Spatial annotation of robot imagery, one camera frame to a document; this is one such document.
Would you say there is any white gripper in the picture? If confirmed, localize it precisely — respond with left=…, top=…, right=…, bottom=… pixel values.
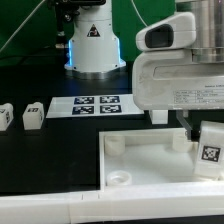
left=132, top=50, right=224, bottom=141

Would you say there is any white square tabletop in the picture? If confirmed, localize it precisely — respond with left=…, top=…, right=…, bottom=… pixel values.
left=99, top=128, right=217, bottom=189

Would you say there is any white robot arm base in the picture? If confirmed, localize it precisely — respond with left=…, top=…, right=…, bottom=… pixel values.
left=64, top=0, right=126, bottom=80

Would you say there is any white sheet with fiducial tags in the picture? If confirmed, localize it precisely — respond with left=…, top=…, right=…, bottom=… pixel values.
left=47, top=94, right=143, bottom=118

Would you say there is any white obstacle fixture bar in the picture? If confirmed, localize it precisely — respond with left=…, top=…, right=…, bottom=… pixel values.
left=0, top=181, right=224, bottom=224

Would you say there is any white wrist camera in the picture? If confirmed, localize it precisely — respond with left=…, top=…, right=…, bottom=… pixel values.
left=136, top=12, right=196, bottom=51

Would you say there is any thin grey cable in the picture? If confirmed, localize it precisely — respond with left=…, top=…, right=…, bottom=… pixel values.
left=0, top=0, right=46, bottom=54

